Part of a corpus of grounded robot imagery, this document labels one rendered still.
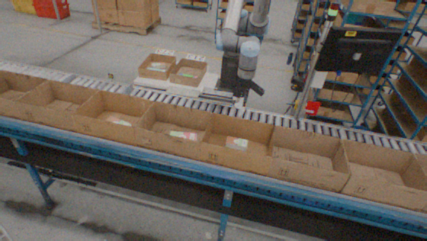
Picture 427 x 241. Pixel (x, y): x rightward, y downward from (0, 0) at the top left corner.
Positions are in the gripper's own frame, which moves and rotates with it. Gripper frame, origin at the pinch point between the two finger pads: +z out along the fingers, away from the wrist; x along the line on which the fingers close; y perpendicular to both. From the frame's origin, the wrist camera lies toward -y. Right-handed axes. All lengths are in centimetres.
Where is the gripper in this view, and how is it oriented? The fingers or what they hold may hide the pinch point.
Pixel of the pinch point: (244, 108)
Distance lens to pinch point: 145.5
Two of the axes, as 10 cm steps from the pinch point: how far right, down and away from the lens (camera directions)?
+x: -2.3, 5.7, -7.9
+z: -0.7, 8.0, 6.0
